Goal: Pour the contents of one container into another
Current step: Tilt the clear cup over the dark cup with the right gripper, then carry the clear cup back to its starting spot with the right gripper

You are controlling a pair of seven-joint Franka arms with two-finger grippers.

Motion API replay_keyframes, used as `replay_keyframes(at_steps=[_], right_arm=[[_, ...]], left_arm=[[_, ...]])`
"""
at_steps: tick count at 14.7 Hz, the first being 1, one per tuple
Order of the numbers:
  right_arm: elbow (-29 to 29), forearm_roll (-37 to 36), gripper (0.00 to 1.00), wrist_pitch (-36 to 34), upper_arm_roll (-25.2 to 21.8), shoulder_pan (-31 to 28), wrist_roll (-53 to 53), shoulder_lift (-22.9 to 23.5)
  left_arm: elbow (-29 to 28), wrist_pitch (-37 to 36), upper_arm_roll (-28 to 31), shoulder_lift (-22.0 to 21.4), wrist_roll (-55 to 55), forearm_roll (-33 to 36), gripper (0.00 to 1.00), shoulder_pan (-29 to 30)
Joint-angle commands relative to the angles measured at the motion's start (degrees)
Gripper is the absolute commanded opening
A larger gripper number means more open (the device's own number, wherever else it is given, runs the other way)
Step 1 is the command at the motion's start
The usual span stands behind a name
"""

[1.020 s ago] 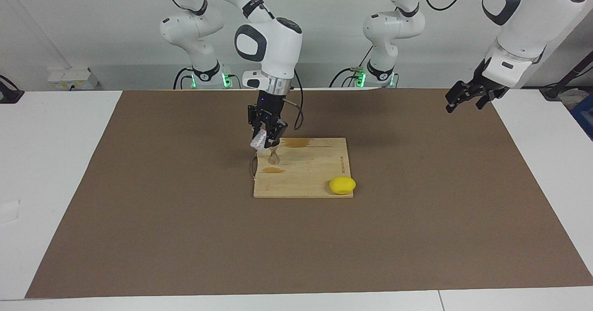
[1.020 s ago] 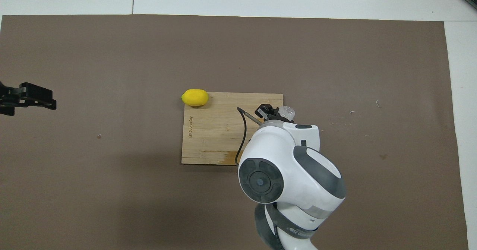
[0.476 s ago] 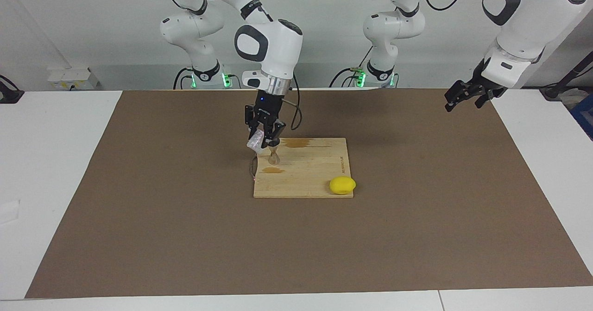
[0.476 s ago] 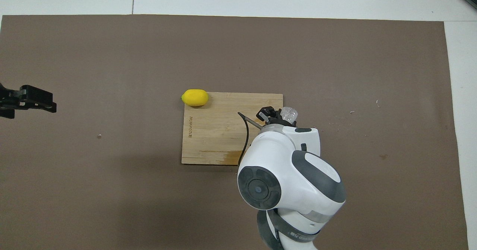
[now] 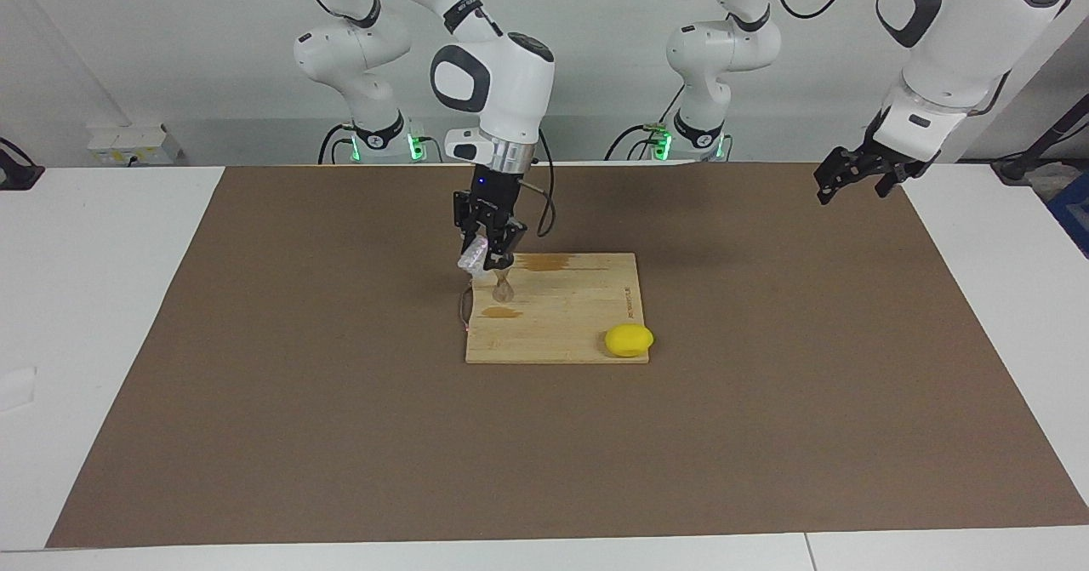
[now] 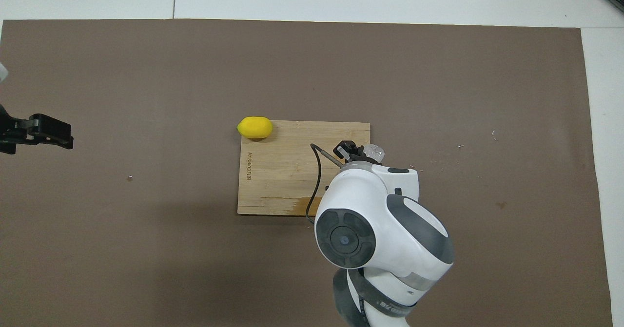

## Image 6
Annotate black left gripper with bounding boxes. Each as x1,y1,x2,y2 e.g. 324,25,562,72
0,104,74,155

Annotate brown table mat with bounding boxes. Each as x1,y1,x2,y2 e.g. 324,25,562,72
0,19,614,327

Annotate yellow lemon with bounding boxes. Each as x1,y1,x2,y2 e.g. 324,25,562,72
237,116,273,140

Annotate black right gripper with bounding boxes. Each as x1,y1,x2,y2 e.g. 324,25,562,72
334,142,371,166

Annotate wooden cutting board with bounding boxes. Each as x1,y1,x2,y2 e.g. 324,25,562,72
237,120,371,216

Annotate clear plastic cup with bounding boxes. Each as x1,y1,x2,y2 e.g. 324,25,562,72
363,143,387,165

